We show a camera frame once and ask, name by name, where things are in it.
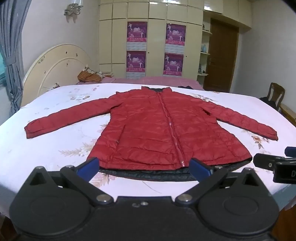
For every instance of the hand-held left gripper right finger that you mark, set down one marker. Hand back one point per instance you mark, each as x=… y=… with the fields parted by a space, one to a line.
x=200 y=167

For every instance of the wooden side table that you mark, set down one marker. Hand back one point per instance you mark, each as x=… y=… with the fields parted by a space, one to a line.
x=289 y=113

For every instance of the white wall lamp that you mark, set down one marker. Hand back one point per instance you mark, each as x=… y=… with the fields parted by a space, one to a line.
x=74 y=7

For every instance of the red puffer jacket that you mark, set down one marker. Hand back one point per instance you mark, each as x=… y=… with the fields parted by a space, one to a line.
x=143 y=129

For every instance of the blue ornament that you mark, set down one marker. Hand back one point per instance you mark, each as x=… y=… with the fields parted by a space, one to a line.
x=203 y=48

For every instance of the brown wooden door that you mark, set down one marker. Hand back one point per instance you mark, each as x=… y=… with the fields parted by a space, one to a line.
x=222 y=58

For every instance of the cream round headboard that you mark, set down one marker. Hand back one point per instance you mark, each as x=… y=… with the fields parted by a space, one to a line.
x=57 y=64

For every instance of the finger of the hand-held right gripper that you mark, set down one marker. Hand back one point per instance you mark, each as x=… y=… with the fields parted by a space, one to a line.
x=266 y=161
x=291 y=151

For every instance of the cream wardrobe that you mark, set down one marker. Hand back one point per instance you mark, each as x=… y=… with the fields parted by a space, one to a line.
x=157 y=34

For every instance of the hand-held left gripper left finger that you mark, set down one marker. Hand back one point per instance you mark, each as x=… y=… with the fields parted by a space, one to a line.
x=87 y=165

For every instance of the cream corner shelves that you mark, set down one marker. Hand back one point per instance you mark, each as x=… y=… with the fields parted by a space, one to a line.
x=205 y=53

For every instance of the blue grey curtain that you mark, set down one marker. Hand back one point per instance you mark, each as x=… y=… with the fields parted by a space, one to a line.
x=11 y=46

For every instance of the purple wall poster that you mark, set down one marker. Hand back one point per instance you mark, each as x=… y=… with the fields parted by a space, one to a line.
x=136 y=61
x=175 y=33
x=174 y=63
x=137 y=31

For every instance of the window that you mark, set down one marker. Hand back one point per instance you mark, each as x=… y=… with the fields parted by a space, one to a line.
x=1 y=67

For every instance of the dark cloth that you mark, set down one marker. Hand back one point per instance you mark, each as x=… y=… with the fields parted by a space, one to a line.
x=185 y=87
x=268 y=102

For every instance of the wooden chair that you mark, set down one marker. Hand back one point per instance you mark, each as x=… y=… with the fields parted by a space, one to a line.
x=276 y=90

